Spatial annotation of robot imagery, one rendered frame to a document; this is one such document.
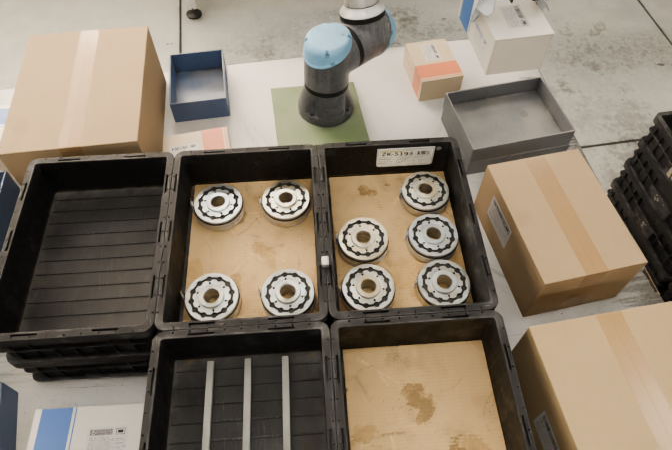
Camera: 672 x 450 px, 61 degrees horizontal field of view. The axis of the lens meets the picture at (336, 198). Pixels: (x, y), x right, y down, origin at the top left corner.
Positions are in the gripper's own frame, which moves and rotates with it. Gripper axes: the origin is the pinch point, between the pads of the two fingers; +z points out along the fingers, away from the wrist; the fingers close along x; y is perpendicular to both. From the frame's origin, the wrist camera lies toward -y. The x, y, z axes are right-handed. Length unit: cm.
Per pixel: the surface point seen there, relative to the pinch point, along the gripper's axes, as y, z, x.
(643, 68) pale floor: -88, 111, 128
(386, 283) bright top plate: 44, 25, -33
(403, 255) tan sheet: 37, 28, -27
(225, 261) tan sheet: 33, 28, -63
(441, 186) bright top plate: 23.3, 24.8, -15.9
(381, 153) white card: 15.9, 20.2, -28.0
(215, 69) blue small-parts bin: -39, 41, -65
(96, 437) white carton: 62, 31, -88
